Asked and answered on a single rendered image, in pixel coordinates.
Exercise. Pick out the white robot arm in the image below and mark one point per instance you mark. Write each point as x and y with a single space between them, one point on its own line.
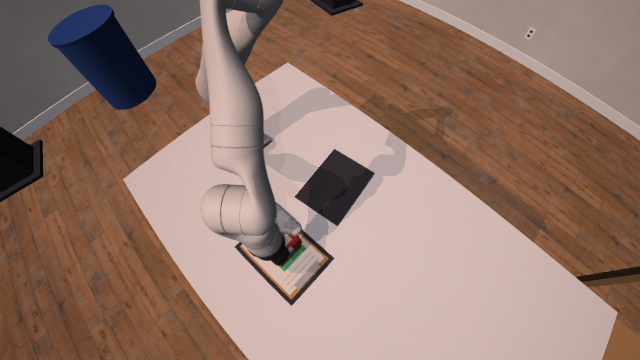
236 121

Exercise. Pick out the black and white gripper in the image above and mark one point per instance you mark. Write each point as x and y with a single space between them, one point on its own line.
286 224

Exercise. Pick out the red self-inking stamp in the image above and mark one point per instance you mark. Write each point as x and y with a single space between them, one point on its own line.
293 241

